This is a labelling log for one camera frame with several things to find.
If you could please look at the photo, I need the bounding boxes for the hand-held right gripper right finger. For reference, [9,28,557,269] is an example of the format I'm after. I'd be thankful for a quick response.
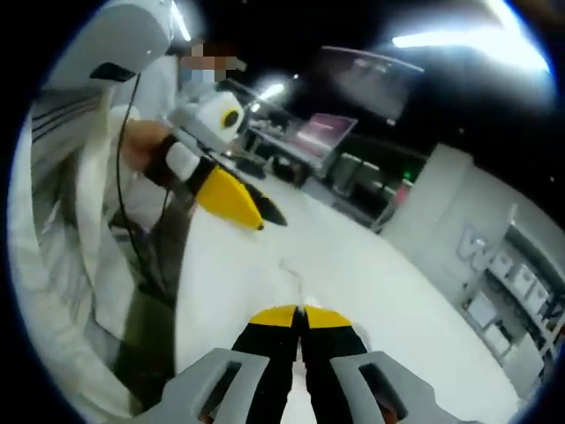
[302,305,437,424]

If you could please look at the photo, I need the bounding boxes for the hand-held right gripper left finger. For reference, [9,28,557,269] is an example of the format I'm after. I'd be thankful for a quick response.
[152,304,306,424]

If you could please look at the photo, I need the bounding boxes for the person's left hand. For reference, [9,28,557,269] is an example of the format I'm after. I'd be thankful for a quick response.
[121,120,172,177]

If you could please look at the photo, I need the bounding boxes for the grey standing desk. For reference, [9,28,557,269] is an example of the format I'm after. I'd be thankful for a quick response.
[244,126,337,192]

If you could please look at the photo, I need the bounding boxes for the ceiling light tube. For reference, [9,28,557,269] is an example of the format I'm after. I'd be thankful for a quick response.
[253,82,285,114]

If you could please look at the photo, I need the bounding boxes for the person's dark trousers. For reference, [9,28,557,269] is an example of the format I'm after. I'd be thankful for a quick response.
[109,193,195,416]

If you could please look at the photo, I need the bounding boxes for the computer monitor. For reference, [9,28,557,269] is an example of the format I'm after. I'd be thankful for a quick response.
[285,111,359,163]

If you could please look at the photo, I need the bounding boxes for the grey white chest device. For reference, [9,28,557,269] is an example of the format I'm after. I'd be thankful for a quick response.
[48,0,208,96]

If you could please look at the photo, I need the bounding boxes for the hanging dark screen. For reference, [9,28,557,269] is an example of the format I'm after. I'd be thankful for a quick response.
[307,45,426,125]

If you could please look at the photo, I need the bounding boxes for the grey metal shelf unit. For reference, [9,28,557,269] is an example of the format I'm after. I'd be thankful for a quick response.
[458,202,565,377]

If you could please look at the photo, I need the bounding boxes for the person's white jacket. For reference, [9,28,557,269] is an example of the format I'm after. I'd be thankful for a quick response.
[6,57,186,416]

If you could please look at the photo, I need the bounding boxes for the row of white storage bins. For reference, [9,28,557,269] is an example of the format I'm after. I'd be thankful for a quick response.
[463,251,565,354]

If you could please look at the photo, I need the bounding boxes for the black cable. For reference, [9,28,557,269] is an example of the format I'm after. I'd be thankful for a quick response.
[115,72,176,286]

